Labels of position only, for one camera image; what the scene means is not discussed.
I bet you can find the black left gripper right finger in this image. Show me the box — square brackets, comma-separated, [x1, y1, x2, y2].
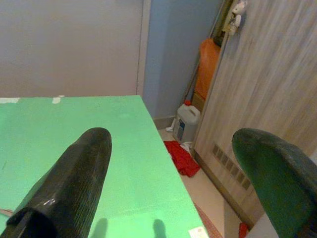
[231, 127, 317, 238]

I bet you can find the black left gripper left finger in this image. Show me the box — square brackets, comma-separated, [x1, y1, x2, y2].
[0, 127, 113, 238]

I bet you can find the small red item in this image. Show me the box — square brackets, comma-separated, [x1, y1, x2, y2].
[238, 222, 250, 238]

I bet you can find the green table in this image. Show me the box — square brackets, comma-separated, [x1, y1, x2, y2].
[0, 95, 209, 238]

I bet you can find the white paper label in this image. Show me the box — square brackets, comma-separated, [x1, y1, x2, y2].
[188, 227, 207, 238]

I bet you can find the red cloth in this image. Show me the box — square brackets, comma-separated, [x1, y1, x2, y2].
[163, 140, 201, 178]

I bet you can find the light wooden door with vent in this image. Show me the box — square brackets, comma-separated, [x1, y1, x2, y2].
[193, 0, 317, 229]

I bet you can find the small white object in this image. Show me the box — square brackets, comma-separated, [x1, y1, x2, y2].
[165, 119, 177, 132]

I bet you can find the white plastic jug red cap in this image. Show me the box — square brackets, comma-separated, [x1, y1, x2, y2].
[173, 100, 202, 143]

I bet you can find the thin pole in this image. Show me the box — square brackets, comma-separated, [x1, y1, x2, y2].
[183, 0, 227, 101]

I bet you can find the orange bag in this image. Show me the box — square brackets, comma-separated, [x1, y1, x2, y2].
[195, 37, 221, 101]

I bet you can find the white plush toy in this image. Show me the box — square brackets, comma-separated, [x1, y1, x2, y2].
[222, 0, 248, 35]

